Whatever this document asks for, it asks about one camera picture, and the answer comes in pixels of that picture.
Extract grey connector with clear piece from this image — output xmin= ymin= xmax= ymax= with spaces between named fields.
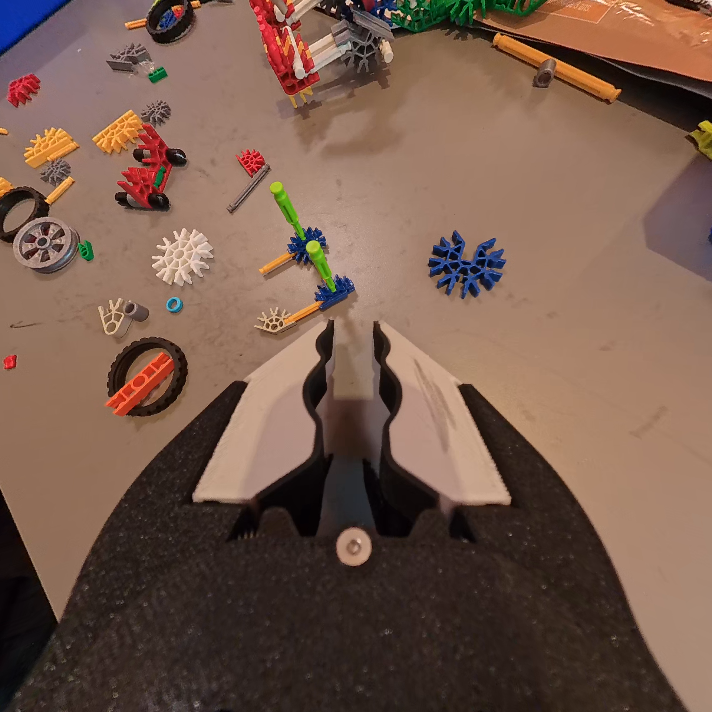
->
xmin=106 ymin=43 xmax=154 ymax=76

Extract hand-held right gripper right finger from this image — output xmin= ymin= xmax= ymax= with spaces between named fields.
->
xmin=372 ymin=320 xmax=512 ymax=507

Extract red green white toy model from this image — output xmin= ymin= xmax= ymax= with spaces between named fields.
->
xmin=248 ymin=0 xmax=551 ymax=112

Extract red connector assembly black caps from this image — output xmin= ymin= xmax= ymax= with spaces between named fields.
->
xmin=114 ymin=123 xmax=188 ymax=212

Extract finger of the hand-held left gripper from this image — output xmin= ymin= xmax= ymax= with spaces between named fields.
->
xmin=316 ymin=320 xmax=401 ymax=534

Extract red fan connector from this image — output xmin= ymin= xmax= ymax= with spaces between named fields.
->
xmin=7 ymin=73 xmax=42 ymax=108

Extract blue tagged storage bin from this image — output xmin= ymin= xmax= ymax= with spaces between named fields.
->
xmin=0 ymin=0 xmax=56 ymax=53

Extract small white connector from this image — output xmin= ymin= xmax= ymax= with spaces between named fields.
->
xmin=254 ymin=307 xmax=294 ymax=334

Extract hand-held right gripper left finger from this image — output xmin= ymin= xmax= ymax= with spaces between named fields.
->
xmin=192 ymin=318 xmax=337 ymax=506

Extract long yellow rod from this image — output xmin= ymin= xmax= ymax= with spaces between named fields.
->
xmin=492 ymin=32 xmax=623 ymax=105

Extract black rubber tyre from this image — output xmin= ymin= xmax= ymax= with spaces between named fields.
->
xmin=0 ymin=186 xmax=51 ymax=244
xmin=146 ymin=0 xmax=197 ymax=44
xmin=107 ymin=336 xmax=189 ymax=418

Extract orange ladder connector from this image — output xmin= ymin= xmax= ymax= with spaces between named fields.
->
xmin=105 ymin=352 xmax=176 ymax=417

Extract person's dark clothing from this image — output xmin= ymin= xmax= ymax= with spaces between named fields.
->
xmin=0 ymin=487 xmax=59 ymax=712

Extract white snowflake connector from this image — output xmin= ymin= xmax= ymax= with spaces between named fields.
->
xmin=151 ymin=228 xmax=215 ymax=287

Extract large blue double connector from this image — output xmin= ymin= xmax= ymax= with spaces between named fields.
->
xmin=427 ymin=231 xmax=507 ymax=299

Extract dark grey rod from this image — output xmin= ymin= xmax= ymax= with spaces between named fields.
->
xmin=226 ymin=164 xmax=271 ymax=214

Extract silver wheel hub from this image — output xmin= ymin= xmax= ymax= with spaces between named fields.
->
xmin=12 ymin=217 xmax=81 ymax=274

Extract blue green orange rod assembly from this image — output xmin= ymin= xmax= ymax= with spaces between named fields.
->
xmin=258 ymin=181 xmax=358 ymax=326

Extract white fan-shaped connector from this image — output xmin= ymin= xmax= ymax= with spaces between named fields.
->
xmin=98 ymin=299 xmax=130 ymax=338

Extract toy packaging bag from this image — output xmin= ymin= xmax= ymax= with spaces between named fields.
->
xmin=473 ymin=0 xmax=712 ymax=98

